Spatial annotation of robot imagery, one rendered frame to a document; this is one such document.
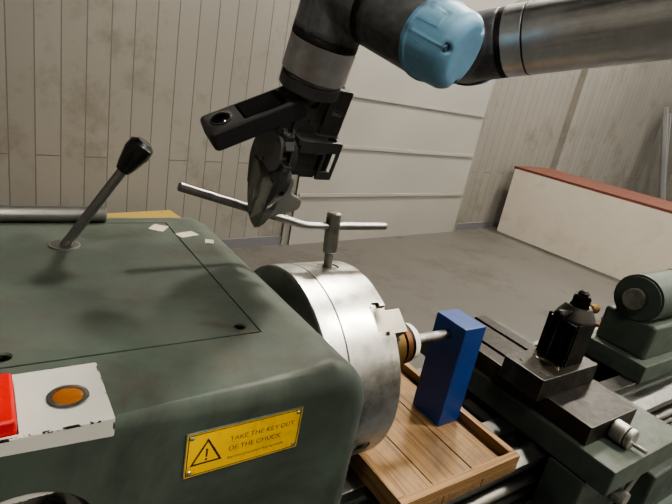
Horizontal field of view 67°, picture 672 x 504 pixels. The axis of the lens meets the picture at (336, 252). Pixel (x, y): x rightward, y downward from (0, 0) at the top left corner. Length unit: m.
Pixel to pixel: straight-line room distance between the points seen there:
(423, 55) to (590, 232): 5.91
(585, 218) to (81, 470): 6.14
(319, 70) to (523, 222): 6.21
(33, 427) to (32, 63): 3.26
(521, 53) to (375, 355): 0.41
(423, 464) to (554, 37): 0.74
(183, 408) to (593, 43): 0.50
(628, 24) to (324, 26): 0.29
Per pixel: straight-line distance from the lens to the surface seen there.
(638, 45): 0.59
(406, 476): 0.98
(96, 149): 3.74
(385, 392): 0.74
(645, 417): 1.39
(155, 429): 0.44
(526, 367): 1.16
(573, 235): 6.43
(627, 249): 6.23
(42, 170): 3.71
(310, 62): 0.57
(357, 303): 0.73
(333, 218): 0.77
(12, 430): 0.42
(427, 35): 0.50
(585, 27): 0.59
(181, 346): 0.51
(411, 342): 0.92
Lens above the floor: 1.52
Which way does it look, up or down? 19 degrees down
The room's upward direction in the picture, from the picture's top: 11 degrees clockwise
